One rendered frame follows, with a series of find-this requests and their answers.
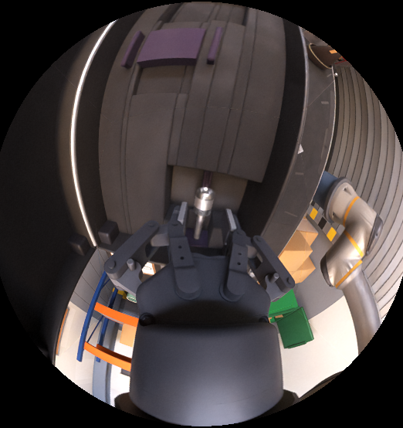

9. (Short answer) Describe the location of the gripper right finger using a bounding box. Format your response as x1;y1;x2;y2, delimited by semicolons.
220;207;296;302

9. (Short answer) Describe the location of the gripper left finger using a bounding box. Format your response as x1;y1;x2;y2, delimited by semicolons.
103;202;202;301

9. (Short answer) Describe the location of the silver mouthpiece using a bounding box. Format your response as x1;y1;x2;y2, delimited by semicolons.
191;186;216;240

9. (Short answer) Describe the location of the grey flight case body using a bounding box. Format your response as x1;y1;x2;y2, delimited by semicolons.
73;6;337;256

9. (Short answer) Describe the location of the tan cardboard box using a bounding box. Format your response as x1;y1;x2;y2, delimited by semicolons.
283;229;317;266
277;255;317;285

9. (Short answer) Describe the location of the green box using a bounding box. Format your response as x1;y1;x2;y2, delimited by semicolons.
274;307;314;349
267;289;298;317

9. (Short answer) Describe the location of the dark grey block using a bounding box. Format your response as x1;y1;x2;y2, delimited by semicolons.
68;233;90;256
97;220;121;248

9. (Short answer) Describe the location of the yellow black checkered panel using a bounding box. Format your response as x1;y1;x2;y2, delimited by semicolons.
304;203;346;243

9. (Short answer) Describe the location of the blue orange shelf rack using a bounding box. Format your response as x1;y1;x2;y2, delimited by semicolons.
76;270;140;372

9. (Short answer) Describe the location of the blue box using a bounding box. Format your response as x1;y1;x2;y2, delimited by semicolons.
318;171;340;202

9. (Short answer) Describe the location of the small purple bar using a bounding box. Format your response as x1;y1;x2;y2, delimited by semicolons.
120;31;144;70
206;26;223;65

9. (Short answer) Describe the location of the large purple pad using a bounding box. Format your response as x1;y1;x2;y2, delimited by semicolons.
136;27;206;70

